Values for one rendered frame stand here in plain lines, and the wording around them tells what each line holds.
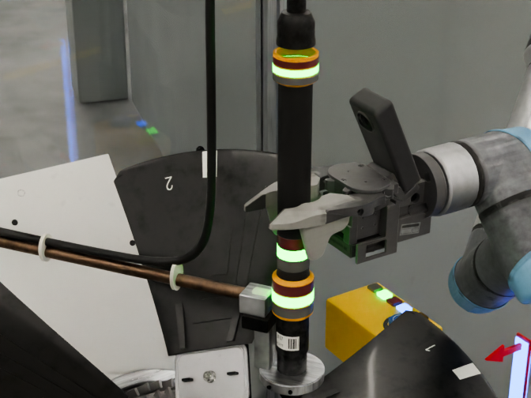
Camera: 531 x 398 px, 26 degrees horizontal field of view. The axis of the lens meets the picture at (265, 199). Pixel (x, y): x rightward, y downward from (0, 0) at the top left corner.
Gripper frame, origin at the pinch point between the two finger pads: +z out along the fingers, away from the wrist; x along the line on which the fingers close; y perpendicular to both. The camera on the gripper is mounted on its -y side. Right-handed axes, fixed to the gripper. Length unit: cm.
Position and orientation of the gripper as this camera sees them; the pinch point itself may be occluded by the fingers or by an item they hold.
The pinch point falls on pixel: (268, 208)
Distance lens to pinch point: 113.4
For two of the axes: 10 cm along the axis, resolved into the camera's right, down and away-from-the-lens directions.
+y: -0.1, 9.0, 4.3
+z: -8.5, 2.2, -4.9
